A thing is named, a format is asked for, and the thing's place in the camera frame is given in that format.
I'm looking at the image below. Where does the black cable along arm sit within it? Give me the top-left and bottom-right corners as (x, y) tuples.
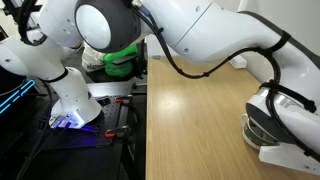
(131, 3), (318, 158)

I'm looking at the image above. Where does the orange black clamp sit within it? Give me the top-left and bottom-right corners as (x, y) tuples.
(114, 94), (134, 104)
(104, 124), (131, 139)

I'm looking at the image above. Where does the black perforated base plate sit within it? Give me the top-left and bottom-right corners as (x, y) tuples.
(31, 96), (130, 149)

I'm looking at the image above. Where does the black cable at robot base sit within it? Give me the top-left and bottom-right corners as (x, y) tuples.
(14, 81), (56, 180)

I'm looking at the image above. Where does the white crumpled cloth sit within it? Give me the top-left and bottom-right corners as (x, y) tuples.
(81, 42), (107, 73)

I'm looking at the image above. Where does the computer case with blue light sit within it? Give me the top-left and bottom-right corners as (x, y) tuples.
(0, 79), (36, 116)

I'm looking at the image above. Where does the white mug with green band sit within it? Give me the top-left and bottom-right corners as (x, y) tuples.
(240, 113), (280, 150)

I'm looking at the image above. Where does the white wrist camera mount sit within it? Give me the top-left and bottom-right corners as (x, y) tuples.
(258, 143), (320, 177)

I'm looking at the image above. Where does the green bag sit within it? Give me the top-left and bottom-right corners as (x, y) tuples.
(103, 44), (139, 78)

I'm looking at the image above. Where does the white rectangular box device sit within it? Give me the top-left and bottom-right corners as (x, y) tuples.
(229, 54), (248, 70)

